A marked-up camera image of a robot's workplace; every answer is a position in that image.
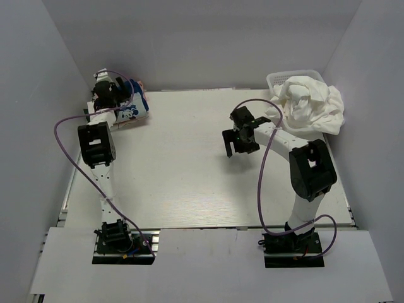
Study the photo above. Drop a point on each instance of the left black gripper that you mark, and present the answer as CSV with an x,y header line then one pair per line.
x,y
122,93

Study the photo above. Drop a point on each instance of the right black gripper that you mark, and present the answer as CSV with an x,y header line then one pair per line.
x,y
229,136

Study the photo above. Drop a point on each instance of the blue t-shirt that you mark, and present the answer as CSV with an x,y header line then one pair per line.
x,y
137,108

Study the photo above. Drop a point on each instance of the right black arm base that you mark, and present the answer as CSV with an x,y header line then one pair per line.
x,y
292,251

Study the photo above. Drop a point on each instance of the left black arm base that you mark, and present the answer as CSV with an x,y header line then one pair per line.
x,y
132,252

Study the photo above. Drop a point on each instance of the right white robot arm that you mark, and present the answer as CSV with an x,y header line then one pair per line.
x,y
312,172

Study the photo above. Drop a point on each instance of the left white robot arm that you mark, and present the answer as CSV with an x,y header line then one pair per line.
x,y
97,147

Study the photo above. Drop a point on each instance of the crumpled white t-shirts pile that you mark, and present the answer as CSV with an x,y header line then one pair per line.
x,y
307,102

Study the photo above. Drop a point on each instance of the folded pink t-shirt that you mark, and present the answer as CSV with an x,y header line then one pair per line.
x,y
123,105

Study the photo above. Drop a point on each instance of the white plastic basket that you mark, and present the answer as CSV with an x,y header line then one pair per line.
x,y
280,78

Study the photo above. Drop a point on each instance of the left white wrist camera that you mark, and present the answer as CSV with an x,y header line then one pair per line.
x,y
102,75

